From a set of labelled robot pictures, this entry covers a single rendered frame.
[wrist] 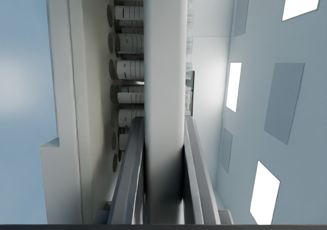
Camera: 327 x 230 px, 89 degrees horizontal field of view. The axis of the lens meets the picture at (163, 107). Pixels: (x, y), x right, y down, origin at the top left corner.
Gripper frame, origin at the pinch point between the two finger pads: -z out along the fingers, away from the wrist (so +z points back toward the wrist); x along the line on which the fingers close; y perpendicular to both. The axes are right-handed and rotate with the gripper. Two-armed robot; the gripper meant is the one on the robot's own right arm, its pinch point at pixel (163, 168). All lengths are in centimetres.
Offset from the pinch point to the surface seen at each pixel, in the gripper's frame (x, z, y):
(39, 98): 105, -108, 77
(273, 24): -182, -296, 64
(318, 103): -184, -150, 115
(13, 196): 105, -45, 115
